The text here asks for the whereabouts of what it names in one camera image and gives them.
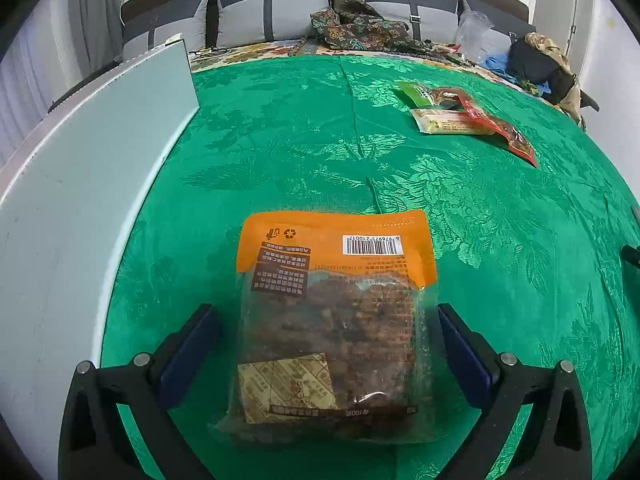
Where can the grey two-tone pillow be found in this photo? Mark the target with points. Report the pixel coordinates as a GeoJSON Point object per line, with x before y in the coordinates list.
{"type": "Point", "coordinates": [400, 2]}
{"type": "Point", "coordinates": [497, 42]}
{"type": "Point", "coordinates": [270, 10]}
{"type": "Point", "coordinates": [165, 27]}

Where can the orange snack packet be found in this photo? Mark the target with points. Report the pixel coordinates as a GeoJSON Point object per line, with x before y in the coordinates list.
{"type": "Point", "coordinates": [335, 325]}

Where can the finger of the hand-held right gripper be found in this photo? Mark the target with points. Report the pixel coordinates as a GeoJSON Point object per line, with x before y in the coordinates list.
{"type": "Point", "coordinates": [632, 256]}

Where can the green patterned bedspread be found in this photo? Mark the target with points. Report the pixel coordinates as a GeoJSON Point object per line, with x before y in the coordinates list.
{"type": "Point", "coordinates": [300, 160]}

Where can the floral bed sheet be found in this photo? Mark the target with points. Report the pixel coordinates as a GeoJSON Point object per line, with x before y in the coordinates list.
{"type": "Point", "coordinates": [250, 52]}

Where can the black bag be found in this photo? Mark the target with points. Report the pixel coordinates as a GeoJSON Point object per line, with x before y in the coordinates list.
{"type": "Point", "coordinates": [535, 65]}

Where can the clear plastic bag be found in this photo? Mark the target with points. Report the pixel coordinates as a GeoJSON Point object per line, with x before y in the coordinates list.
{"type": "Point", "coordinates": [472, 32]}

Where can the tan patterned cloth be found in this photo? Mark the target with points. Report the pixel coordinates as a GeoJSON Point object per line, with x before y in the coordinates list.
{"type": "Point", "coordinates": [542, 40]}

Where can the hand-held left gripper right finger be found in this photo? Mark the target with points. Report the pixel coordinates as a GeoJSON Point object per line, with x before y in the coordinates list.
{"type": "Point", "coordinates": [467, 350]}

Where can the grey curtain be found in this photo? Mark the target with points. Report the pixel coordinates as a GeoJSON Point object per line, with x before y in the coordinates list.
{"type": "Point", "coordinates": [97, 10]}

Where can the dark red snack packet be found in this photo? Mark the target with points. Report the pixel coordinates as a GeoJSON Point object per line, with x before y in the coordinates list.
{"type": "Point", "coordinates": [447, 96]}

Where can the brown floral cloth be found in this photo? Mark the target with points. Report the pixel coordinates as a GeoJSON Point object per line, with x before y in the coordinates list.
{"type": "Point", "coordinates": [365, 27]}

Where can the yellow snack packet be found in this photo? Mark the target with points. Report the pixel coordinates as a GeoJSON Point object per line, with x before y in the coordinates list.
{"type": "Point", "coordinates": [447, 122]}

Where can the blue cloth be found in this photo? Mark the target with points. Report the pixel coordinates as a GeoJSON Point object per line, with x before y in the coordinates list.
{"type": "Point", "coordinates": [497, 62]}

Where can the white flat board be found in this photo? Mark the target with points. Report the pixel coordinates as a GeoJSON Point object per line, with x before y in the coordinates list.
{"type": "Point", "coordinates": [75, 210]}

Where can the green snack packet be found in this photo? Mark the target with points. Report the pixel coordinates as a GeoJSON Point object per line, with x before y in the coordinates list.
{"type": "Point", "coordinates": [415, 91]}

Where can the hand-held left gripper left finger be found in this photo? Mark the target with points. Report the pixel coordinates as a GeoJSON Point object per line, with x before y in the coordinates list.
{"type": "Point", "coordinates": [192, 345]}

